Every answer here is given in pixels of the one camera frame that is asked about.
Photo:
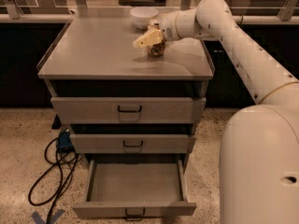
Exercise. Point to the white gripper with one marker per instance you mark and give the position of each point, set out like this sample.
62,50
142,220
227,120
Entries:
167,27

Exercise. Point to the grey top drawer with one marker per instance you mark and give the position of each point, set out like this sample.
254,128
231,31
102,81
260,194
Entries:
112,110

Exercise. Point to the white bowl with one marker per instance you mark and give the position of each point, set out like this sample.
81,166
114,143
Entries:
141,16

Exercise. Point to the orange soda can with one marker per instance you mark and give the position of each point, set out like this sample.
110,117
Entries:
157,49

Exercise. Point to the grey middle drawer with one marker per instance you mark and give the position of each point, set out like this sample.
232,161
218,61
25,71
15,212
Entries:
132,143

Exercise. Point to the grey drawer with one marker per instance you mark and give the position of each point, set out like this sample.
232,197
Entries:
135,188
112,110
132,143

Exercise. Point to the grey metal drawer cabinet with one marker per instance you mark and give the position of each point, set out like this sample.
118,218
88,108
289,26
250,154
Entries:
96,58

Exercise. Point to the grey bottom drawer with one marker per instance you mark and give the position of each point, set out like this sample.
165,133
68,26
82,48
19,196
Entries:
135,188

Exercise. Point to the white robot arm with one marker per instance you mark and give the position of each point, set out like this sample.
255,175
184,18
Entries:
259,154

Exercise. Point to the blue power adapter box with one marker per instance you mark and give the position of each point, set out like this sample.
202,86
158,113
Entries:
64,142

